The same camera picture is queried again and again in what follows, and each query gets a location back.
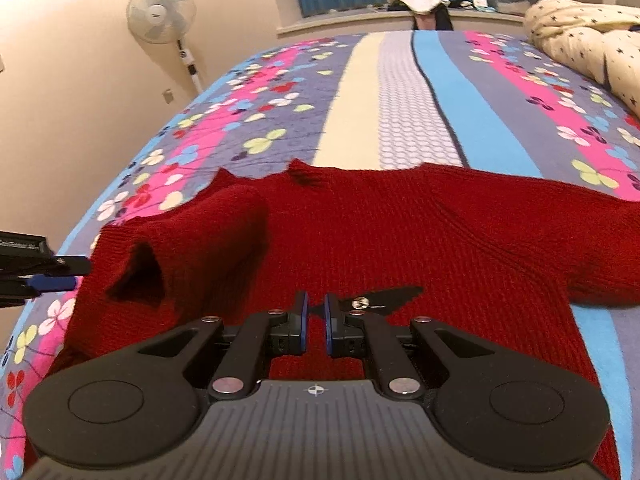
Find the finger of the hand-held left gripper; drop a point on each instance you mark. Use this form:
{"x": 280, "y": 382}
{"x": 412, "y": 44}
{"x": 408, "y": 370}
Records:
{"x": 67, "y": 265}
{"x": 52, "y": 283}

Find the floral striped bed blanket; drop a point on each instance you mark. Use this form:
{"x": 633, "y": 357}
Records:
{"x": 400, "y": 100}

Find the wall power outlet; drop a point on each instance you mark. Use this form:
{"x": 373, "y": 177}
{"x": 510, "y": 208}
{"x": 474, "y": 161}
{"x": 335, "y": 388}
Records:
{"x": 168, "y": 96}

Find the black garment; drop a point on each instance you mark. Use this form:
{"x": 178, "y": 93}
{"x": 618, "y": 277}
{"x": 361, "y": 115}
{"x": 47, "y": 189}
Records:
{"x": 442, "y": 17}

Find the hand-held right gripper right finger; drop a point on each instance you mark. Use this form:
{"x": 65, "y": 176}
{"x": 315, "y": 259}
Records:
{"x": 330, "y": 322}

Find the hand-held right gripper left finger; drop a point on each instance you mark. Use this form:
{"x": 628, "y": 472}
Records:
{"x": 301, "y": 322}

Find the cream star-print quilt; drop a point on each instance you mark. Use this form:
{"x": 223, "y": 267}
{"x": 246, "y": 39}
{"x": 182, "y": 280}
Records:
{"x": 590, "y": 40}

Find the red knitted sweater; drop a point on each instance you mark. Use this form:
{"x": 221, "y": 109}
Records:
{"x": 380, "y": 230}

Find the white standing fan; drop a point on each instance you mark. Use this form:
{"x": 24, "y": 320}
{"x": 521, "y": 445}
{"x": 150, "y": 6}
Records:
{"x": 159, "y": 10}

